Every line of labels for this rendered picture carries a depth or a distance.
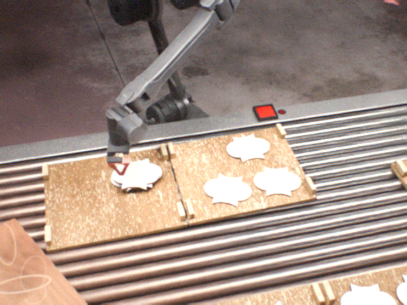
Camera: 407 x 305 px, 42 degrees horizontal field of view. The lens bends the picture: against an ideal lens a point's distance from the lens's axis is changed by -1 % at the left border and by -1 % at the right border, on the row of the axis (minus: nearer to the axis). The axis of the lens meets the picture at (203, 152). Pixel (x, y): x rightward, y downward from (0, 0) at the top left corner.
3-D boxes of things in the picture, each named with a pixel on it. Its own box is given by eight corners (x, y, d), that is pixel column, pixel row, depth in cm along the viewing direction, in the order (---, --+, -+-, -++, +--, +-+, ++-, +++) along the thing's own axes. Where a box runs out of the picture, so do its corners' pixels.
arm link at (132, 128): (142, 101, 159) (128, 85, 152) (165, 119, 152) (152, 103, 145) (114, 131, 157) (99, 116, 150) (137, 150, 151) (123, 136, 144)
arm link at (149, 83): (223, 9, 164) (212, -15, 156) (237, 16, 161) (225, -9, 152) (129, 112, 159) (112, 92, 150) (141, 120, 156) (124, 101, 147)
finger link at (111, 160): (133, 164, 165) (131, 141, 159) (131, 180, 160) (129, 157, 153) (111, 164, 165) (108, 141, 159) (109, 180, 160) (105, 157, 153)
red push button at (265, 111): (255, 110, 201) (255, 108, 200) (270, 108, 202) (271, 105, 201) (260, 120, 196) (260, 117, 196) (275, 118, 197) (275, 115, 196)
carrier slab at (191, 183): (166, 149, 185) (166, 145, 183) (278, 129, 192) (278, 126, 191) (189, 226, 160) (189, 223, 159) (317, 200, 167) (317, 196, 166)
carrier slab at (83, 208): (44, 169, 177) (43, 166, 176) (165, 149, 184) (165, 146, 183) (47, 253, 153) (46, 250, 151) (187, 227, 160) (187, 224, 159)
